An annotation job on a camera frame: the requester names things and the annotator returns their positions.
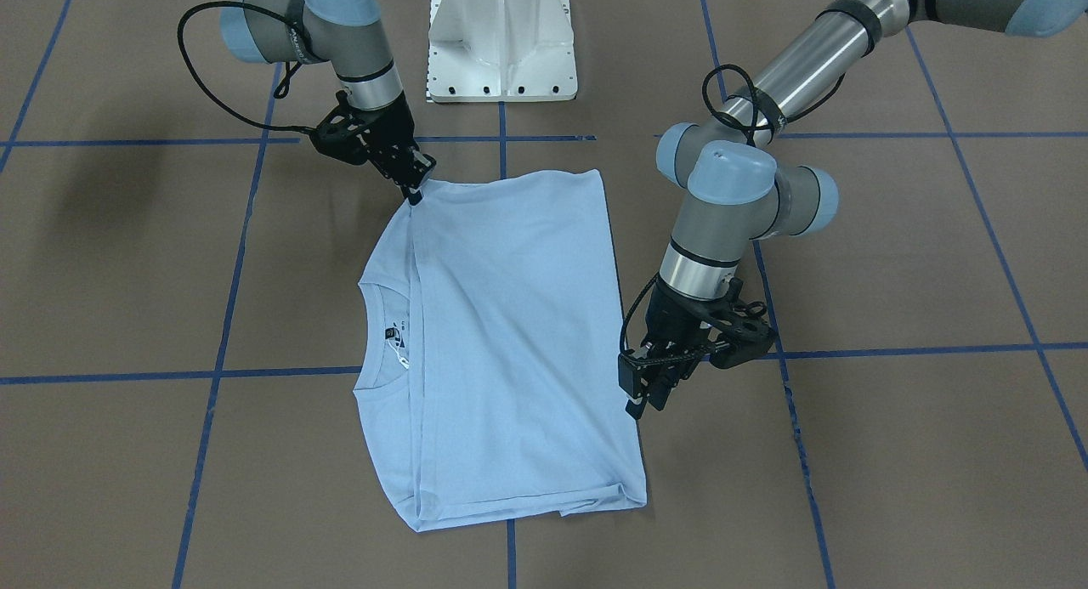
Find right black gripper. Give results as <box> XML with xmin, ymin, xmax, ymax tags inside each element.
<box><xmin>309</xmin><ymin>93</ymin><xmax>438</xmax><ymax>207</ymax></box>

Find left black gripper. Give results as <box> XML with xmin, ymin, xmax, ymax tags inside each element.
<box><xmin>618</xmin><ymin>275</ymin><xmax>778</xmax><ymax>421</ymax></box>

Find light blue t-shirt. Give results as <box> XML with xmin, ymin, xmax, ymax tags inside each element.
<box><xmin>354</xmin><ymin>170</ymin><xmax>648</xmax><ymax>532</ymax></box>

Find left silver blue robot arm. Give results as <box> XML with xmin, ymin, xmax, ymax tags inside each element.
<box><xmin>618</xmin><ymin>0</ymin><xmax>1085</xmax><ymax>419</ymax></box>

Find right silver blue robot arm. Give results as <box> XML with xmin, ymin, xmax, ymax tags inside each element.
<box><xmin>214</xmin><ymin>0</ymin><xmax>436</xmax><ymax>205</ymax></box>

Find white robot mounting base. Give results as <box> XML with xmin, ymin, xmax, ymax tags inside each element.
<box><xmin>425</xmin><ymin>0</ymin><xmax>579</xmax><ymax>105</ymax></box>

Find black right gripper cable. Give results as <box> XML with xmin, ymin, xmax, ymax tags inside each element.
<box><xmin>177</xmin><ymin>1</ymin><xmax>316</xmax><ymax>133</ymax></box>

